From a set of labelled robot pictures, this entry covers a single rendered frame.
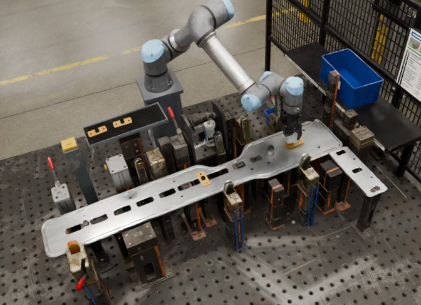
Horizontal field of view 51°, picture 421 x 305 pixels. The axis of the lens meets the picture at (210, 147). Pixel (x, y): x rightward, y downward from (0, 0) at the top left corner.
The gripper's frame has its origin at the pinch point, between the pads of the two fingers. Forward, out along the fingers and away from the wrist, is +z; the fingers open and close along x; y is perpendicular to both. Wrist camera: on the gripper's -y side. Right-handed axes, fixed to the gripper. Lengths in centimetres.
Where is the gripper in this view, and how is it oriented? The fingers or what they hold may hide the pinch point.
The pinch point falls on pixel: (294, 140)
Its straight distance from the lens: 209.6
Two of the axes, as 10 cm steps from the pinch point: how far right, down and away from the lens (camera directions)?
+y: -9.1, 3.4, -2.3
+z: 0.8, 6.9, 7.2
